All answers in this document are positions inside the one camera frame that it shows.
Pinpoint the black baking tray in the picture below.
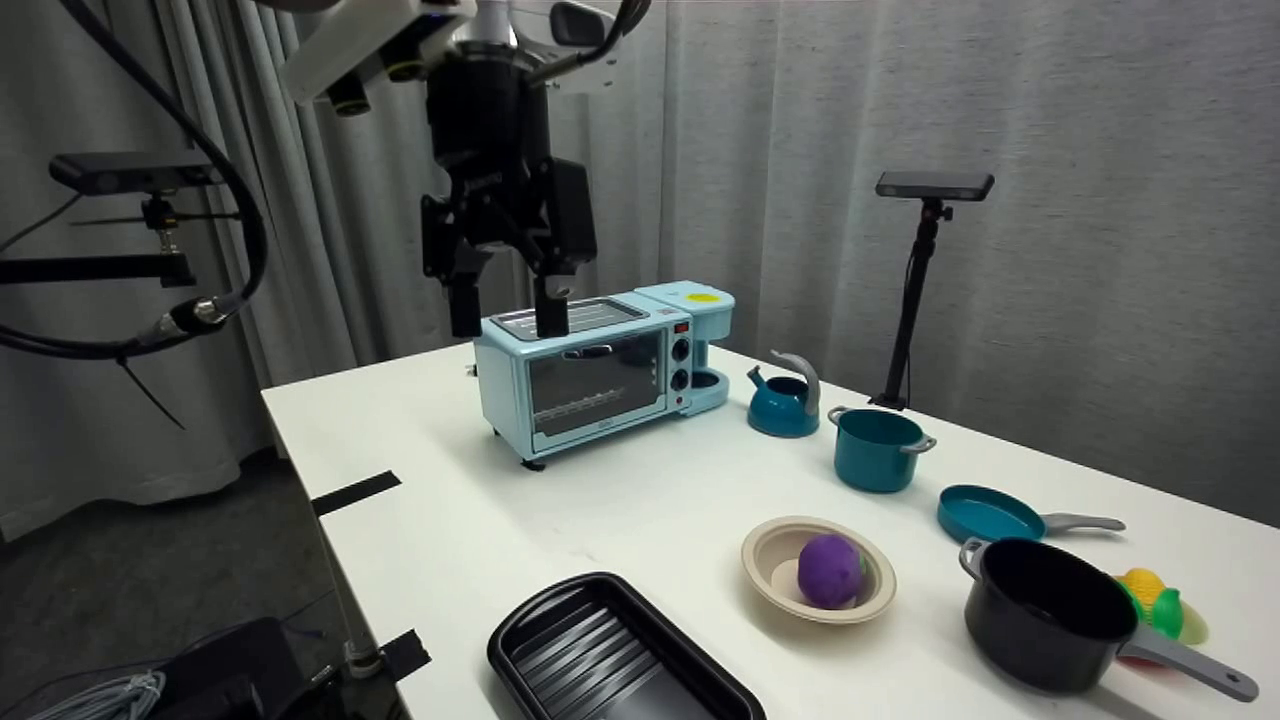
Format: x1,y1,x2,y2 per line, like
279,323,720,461
486,569,770,720

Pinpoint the black camera on clamp arm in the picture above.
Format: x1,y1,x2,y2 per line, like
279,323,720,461
50,149,219,196

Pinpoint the purple plushie ball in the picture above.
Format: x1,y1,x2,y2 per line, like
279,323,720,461
798,534,872,614

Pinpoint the teal toy frying pan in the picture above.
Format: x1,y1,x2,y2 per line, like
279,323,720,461
934,482,1129,549

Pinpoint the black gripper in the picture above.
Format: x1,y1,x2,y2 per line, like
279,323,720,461
417,52,601,344

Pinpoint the black camera tripod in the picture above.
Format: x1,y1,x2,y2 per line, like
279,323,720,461
868,196,957,414

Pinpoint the yellow toy food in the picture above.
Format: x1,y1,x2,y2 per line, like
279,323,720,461
1115,565,1174,614

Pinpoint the black bag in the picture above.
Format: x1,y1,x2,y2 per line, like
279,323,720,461
142,614,319,720

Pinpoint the black tape strip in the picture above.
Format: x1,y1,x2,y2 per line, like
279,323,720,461
309,468,406,522

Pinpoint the black saucepan grey handle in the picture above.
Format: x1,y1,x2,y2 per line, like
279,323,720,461
957,535,1266,709

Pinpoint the grey curtain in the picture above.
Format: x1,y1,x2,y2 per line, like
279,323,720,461
0,0,1280,546

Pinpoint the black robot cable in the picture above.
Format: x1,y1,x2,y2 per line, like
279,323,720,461
0,0,272,431

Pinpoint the teal toy kettle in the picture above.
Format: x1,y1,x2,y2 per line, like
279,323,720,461
745,350,826,439

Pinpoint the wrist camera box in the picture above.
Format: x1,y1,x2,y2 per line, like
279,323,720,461
546,0,612,52

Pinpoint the beige bowl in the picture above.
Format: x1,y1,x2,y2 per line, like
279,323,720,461
740,513,900,632

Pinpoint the black table edge clamp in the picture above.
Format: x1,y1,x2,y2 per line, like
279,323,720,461
285,628,437,720

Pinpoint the black camera on tripod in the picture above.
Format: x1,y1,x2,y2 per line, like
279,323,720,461
872,167,1000,208

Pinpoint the teal toy pot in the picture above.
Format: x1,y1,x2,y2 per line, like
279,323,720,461
826,403,941,496

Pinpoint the light blue toy toaster oven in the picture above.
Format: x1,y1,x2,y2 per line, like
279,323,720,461
472,276,740,473

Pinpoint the clear plastic bag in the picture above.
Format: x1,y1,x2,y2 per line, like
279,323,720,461
22,663,173,720

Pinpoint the green toy food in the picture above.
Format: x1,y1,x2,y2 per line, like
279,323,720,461
1143,583,1214,648

